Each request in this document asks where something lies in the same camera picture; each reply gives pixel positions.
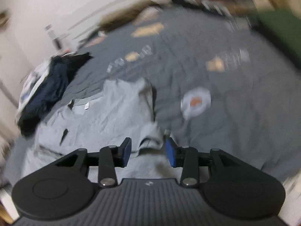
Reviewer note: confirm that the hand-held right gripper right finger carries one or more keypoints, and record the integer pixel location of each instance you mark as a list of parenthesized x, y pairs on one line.
[(169, 153)]

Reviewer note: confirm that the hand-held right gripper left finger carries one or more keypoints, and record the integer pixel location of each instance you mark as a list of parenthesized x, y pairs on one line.
[(127, 151)]

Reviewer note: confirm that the grey t-shirt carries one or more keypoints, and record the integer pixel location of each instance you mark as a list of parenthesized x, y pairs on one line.
[(105, 117)]

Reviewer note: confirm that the stack of brown folded clothes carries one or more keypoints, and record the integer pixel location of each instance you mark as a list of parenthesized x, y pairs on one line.
[(127, 16)]

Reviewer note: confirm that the row of mixed folded clothes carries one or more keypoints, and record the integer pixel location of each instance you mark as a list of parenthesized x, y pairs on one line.
[(211, 0)]

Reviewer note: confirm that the grey quilted bedspread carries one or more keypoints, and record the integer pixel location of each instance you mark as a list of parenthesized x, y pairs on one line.
[(223, 87)]

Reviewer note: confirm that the navy garment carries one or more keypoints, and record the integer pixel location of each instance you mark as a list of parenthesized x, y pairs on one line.
[(49, 87)]

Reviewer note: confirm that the black garment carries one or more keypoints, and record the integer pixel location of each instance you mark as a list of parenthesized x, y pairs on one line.
[(28, 126), (81, 60)]

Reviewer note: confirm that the light grey hoodie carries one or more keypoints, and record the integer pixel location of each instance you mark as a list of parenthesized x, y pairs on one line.
[(33, 80)]

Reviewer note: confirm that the white pillow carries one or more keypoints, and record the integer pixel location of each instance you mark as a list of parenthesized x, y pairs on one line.
[(150, 15)]

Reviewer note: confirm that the white headboard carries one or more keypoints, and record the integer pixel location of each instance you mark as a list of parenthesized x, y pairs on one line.
[(105, 11)]

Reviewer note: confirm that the dark green folded garment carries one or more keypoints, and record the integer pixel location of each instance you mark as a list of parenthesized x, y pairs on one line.
[(279, 30)]

